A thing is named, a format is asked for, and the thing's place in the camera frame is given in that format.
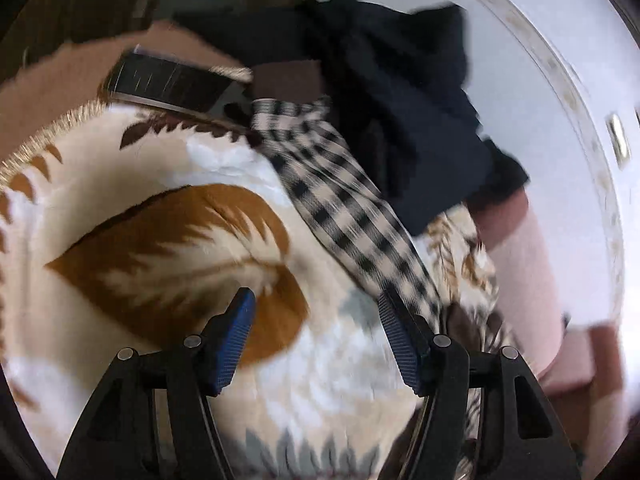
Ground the pink padded headboard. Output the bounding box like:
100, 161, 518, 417
472, 188, 564, 377

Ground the dark navy garment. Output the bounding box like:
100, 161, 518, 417
171, 0, 531, 238

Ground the black beige checkered garment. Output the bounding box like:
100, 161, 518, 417
250, 99, 442, 332

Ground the pink pillow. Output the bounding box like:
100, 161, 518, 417
540, 324, 624, 399

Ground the leaf pattern fleece blanket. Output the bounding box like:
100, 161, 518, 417
0, 100, 516, 480

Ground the black rectangular box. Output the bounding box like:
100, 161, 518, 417
102, 46, 253, 117

